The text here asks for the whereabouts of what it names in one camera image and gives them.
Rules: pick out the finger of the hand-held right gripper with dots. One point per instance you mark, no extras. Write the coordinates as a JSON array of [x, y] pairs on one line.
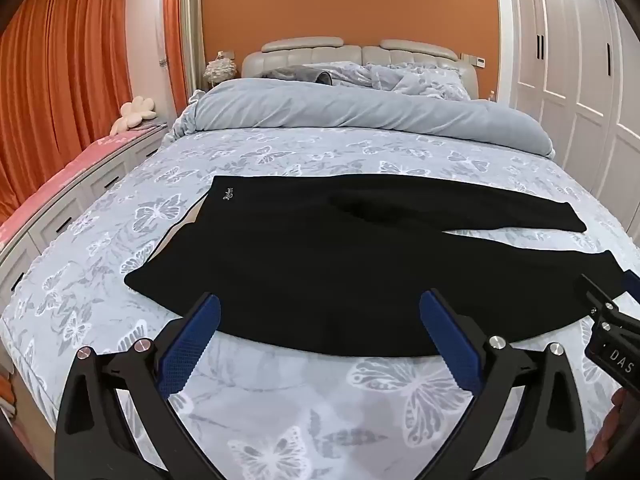
[[596, 294], [632, 284]]

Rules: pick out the butterfly print bed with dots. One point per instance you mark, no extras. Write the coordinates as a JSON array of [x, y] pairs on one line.
[[400, 400]]

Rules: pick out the narrow orange curtain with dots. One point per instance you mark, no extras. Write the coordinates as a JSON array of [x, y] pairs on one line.
[[175, 35]]

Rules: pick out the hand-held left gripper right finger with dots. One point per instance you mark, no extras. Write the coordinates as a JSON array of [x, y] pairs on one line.
[[447, 342]]

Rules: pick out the white fluffy bedside lamp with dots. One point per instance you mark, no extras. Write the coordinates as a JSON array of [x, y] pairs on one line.
[[220, 71]]

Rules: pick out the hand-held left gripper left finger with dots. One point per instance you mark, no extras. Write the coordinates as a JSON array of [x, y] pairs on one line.
[[190, 347]]

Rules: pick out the grey duvet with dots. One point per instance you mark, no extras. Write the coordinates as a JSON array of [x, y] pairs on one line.
[[325, 105]]

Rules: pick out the white drawer cabinet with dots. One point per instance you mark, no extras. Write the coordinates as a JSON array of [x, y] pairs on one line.
[[60, 215]]

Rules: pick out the person's right hand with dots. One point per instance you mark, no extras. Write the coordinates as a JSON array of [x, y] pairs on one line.
[[607, 430]]

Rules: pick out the dark grey cloth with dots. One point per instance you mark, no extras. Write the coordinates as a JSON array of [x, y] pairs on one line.
[[300, 74]]

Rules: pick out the black pants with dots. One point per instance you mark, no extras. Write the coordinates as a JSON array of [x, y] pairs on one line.
[[320, 270]]

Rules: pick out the white wardrobe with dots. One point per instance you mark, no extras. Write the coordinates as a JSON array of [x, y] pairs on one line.
[[575, 85]]

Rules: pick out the butterfly print pillow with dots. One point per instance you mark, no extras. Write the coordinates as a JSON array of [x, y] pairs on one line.
[[420, 80]]

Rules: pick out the beige padded headboard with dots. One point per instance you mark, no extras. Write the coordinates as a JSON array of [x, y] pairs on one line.
[[325, 52]]

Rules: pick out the flower shaped cushion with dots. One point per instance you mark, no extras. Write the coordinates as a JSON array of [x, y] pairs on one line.
[[135, 114]]

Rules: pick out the pink seat mat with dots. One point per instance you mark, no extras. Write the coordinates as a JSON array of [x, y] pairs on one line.
[[60, 175]]

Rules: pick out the white sheer curtain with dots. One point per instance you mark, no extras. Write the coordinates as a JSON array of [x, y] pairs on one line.
[[196, 25]]

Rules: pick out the wide orange curtain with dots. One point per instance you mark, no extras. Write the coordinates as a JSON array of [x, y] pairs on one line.
[[60, 85]]

